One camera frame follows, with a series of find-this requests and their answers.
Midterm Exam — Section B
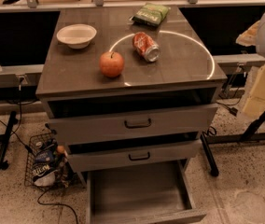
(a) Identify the middle drawer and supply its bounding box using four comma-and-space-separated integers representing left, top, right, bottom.
66, 139, 201, 173

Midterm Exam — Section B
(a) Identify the top drawer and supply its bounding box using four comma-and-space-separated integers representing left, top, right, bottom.
49, 104, 217, 145

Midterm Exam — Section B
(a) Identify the black wire basket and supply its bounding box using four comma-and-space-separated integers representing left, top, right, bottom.
24, 133, 77, 190

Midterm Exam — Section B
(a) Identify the green chip bag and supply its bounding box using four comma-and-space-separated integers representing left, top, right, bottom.
132, 3, 170, 27

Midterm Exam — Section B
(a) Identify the black floor cable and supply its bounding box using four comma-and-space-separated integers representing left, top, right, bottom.
36, 185, 79, 224

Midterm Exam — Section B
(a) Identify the black power adapter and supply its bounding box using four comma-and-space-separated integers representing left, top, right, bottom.
229, 107, 238, 116

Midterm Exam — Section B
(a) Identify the red coke can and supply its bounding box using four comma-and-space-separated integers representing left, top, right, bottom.
132, 32, 160, 63

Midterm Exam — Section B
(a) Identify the red apple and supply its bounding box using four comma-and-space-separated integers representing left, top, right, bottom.
99, 51, 124, 77

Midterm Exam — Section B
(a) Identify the blue white snack bag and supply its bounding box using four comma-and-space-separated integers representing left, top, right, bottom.
32, 150, 55, 187

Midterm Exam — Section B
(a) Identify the open bottom drawer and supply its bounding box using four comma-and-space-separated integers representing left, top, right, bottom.
86, 161, 206, 224

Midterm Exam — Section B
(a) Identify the black table leg left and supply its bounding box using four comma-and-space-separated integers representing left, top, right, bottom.
0, 111, 18, 170

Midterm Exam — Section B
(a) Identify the black table leg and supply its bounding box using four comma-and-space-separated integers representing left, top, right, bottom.
0, 111, 18, 170
201, 111, 265, 176

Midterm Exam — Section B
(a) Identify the grey drawer cabinet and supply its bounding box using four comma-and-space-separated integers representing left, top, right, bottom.
35, 6, 228, 224

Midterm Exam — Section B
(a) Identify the black table leg right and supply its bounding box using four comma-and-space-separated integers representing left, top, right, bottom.
201, 111, 265, 176

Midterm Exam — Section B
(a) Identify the white bowl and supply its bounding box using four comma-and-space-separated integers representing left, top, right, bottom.
56, 24, 97, 49

